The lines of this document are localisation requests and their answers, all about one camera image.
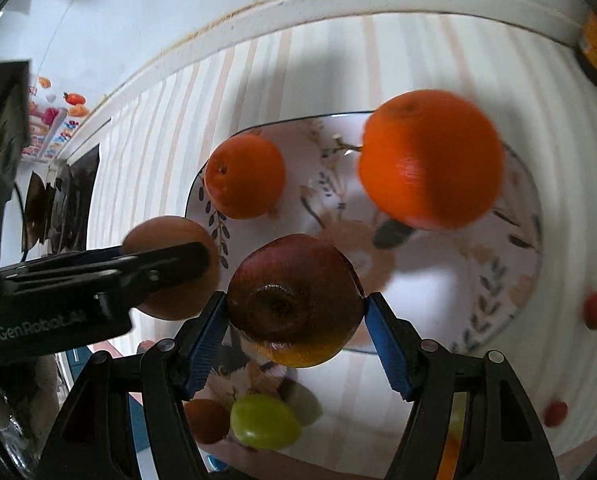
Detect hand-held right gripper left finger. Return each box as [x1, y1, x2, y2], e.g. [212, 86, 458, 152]
[36, 290, 229, 480]

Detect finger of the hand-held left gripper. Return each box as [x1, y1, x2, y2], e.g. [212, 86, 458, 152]
[0, 241, 212, 311]

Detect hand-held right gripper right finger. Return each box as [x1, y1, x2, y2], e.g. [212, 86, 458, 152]
[365, 291, 554, 480]

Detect brown round fruit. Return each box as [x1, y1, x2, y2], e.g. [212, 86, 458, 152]
[122, 216, 222, 322]

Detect floral plate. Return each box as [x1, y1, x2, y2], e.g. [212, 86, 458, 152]
[185, 112, 544, 357]

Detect red apple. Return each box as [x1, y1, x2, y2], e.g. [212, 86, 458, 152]
[227, 233, 365, 369]

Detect small brown fruit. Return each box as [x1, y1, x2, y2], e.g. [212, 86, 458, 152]
[184, 398, 231, 445]

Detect green fruit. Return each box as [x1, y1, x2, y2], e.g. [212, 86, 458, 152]
[230, 393, 302, 450]

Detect dark bag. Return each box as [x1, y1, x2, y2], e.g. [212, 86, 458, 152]
[22, 142, 102, 262]

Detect striped tablecloth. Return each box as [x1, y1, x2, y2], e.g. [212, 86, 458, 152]
[86, 12, 597, 466]

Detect small orange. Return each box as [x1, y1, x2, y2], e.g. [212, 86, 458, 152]
[204, 134, 287, 220]

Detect large orange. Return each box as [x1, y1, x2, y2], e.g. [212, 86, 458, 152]
[357, 89, 505, 231]

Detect colourful wall stickers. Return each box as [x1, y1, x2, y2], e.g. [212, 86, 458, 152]
[20, 76, 90, 162]

